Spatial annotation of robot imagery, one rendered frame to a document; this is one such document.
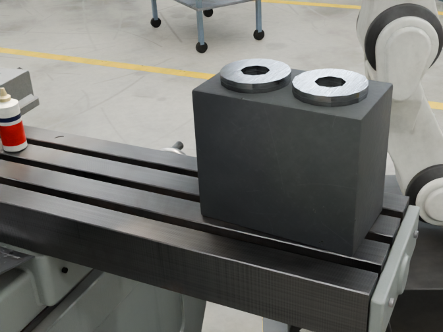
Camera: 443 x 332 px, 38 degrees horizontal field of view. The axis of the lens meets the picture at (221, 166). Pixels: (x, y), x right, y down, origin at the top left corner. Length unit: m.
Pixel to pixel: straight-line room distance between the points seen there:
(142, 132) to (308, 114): 2.59
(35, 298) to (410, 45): 0.77
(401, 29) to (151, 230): 0.59
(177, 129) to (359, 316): 2.59
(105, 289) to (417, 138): 0.68
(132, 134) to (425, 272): 2.17
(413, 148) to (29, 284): 0.78
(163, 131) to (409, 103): 2.16
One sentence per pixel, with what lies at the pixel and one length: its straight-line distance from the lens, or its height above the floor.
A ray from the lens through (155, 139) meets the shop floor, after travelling 3.20.
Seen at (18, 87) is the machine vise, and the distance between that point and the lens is 1.28.
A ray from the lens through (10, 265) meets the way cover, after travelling 0.96.
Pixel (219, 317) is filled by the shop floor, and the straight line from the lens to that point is 2.08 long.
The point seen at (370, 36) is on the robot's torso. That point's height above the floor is 1.03.
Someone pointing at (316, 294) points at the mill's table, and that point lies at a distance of 0.77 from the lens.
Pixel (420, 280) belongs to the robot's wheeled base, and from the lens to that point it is 1.34.
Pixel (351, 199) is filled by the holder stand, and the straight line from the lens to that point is 0.76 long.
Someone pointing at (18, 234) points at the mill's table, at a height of 0.86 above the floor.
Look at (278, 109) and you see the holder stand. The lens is 0.74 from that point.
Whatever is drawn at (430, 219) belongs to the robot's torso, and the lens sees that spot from 1.39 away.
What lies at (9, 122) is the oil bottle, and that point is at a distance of 1.11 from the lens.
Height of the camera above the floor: 1.39
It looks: 29 degrees down
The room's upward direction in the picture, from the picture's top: 3 degrees counter-clockwise
